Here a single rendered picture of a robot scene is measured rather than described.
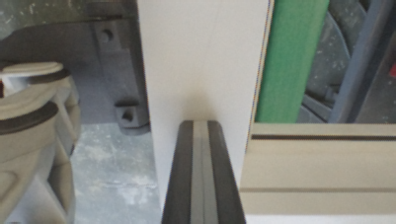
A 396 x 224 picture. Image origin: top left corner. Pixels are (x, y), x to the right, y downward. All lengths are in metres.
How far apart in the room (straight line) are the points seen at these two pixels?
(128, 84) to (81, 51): 0.22
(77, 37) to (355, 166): 0.94
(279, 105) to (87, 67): 0.89
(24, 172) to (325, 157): 0.35
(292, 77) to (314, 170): 0.07
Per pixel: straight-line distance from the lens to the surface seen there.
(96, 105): 1.05
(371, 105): 0.62
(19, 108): 0.57
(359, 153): 0.22
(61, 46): 1.01
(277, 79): 0.16
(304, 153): 0.19
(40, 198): 0.41
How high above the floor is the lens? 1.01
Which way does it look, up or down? 62 degrees down
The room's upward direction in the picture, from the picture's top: 180 degrees clockwise
